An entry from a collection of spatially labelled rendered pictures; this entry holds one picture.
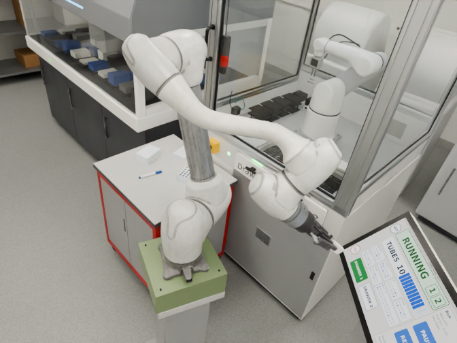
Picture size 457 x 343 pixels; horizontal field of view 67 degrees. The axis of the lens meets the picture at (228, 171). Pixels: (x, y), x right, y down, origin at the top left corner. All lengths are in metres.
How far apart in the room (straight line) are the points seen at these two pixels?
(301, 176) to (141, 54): 0.58
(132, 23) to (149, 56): 1.00
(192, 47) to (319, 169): 0.56
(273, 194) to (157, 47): 0.55
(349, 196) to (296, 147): 0.68
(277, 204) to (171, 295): 0.57
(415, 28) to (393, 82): 0.18
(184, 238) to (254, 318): 1.20
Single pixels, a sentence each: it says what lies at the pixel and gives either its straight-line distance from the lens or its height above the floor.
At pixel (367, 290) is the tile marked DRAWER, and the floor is 1.01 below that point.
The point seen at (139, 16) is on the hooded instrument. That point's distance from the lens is 2.07.
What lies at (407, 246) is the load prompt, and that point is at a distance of 1.38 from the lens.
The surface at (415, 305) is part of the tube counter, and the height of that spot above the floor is 1.11.
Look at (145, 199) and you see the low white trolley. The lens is 1.87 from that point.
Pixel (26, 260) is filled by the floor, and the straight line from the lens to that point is 2.75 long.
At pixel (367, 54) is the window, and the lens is 1.43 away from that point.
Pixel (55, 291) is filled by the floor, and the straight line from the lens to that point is 2.54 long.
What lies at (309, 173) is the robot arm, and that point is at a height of 1.45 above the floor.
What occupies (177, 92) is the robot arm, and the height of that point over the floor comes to 1.58.
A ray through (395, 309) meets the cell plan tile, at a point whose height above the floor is 1.06.
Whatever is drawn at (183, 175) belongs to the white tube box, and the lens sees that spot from 1.98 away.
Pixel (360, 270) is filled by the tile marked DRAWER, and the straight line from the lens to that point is 1.42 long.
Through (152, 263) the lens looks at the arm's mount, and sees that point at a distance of 1.46.
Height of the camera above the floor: 2.01
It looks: 37 degrees down
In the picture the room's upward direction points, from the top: 8 degrees clockwise
